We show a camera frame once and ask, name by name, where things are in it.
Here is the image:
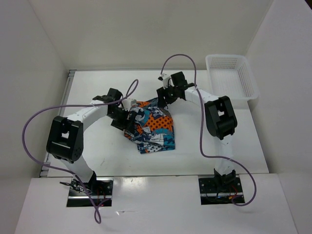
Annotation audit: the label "aluminium table edge rail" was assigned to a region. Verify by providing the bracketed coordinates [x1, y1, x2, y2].
[39, 69, 76, 177]

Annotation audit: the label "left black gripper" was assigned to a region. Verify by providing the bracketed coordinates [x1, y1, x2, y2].
[107, 107, 137, 134]

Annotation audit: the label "purple cable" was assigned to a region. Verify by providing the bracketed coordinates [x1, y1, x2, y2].
[160, 54, 257, 207]
[21, 79, 139, 224]

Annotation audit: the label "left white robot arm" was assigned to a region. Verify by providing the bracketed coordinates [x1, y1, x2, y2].
[46, 88, 136, 195]

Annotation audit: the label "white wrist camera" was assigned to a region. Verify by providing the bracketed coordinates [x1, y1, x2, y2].
[158, 74, 171, 89]
[121, 98, 137, 111]

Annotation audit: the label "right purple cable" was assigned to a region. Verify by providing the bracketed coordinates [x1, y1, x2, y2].
[160, 54, 257, 207]

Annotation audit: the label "white plastic basket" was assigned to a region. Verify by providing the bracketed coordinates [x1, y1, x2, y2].
[205, 54, 259, 101]

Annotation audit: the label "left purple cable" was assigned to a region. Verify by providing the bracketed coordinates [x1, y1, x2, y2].
[21, 79, 139, 224]

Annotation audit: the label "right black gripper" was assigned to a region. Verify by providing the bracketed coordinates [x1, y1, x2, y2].
[156, 83, 178, 107]

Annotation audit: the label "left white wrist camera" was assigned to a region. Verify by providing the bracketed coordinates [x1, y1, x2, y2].
[121, 98, 137, 111]

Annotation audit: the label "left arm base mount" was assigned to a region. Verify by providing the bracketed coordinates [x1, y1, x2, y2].
[60, 177, 114, 208]

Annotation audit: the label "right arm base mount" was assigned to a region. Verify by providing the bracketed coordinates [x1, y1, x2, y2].
[198, 175, 245, 205]

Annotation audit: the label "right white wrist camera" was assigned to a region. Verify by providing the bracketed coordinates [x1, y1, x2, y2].
[158, 74, 171, 89]

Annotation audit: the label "patterned blue orange shorts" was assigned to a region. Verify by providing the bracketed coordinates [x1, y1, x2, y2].
[124, 98, 176, 154]

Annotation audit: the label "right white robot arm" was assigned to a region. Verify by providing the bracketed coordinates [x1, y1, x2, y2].
[157, 72, 237, 193]

